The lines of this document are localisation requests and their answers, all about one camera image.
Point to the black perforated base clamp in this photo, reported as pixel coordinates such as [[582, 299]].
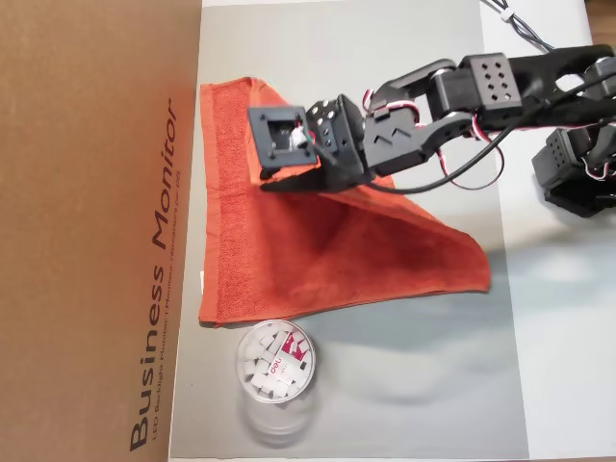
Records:
[[577, 207]]

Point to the clear plastic jar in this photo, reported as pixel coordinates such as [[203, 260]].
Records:
[[269, 375]]

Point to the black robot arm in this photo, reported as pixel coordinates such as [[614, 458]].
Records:
[[491, 77]]

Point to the red white paper label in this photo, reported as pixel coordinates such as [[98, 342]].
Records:
[[289, 351]]

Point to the black square wrist camera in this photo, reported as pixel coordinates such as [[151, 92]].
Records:
[[281, 139]]

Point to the orange terry towel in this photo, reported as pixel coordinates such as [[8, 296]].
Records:
[[337, 250]]

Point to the grey table mat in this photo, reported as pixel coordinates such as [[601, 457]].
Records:
[[385, 385]]

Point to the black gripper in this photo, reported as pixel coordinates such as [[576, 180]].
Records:
[[321, 181]]

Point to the brown cardboard monitor box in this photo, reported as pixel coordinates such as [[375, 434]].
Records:
[[86, 216]]

